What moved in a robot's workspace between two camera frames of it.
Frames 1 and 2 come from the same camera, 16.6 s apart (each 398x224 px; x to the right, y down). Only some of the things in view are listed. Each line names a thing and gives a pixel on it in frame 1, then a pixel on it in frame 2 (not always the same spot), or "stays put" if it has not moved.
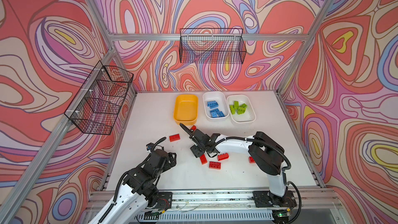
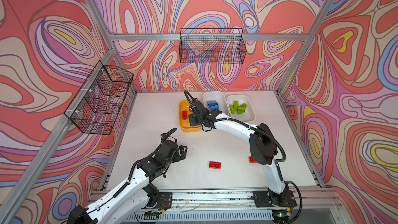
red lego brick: [215, 165] stays put
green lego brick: [241, 110] stays put
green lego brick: [232, 110] stays put
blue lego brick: [212, 104] stays put
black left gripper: [167, 164] -> [177, 157]
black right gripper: [195, 151] -> [192, 120]
